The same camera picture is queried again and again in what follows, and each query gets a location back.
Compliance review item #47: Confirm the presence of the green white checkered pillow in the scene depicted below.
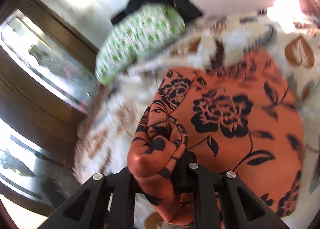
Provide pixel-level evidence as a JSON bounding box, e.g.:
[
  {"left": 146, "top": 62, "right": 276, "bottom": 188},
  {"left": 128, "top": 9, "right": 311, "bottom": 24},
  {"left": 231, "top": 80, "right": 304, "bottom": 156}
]
[{"left": 95, "top": 4, "right": 185, "bottom": 85}]

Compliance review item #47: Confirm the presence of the orange black floral blouse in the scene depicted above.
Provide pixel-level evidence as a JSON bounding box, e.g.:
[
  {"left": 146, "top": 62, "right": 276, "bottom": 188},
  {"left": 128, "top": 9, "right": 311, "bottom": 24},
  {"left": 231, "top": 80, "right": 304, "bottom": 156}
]
[{"left": 127, "top": 50, "right": 304, "bottom": 226}]

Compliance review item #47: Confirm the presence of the black garment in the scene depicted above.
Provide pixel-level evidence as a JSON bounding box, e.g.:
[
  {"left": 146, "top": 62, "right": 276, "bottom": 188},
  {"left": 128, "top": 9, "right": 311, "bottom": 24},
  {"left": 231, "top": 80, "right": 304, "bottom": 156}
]
[{"left": 111, "top": 0, "right": 203, "bottom": 25}]

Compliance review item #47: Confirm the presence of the wooden stained glass door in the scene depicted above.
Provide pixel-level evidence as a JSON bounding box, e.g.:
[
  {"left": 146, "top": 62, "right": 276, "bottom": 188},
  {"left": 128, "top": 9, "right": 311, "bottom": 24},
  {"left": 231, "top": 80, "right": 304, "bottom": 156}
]
[{"left": 1, "top": 0, "right": 98, "bottom": 216}]

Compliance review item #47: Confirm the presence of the leaf pattern fleece blanket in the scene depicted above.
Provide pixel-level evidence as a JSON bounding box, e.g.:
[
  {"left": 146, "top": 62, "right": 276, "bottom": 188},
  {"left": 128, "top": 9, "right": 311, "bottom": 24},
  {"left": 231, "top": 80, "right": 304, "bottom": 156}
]
[{"left": 73, "top": 15, "right": 319, "bottom": 228}]

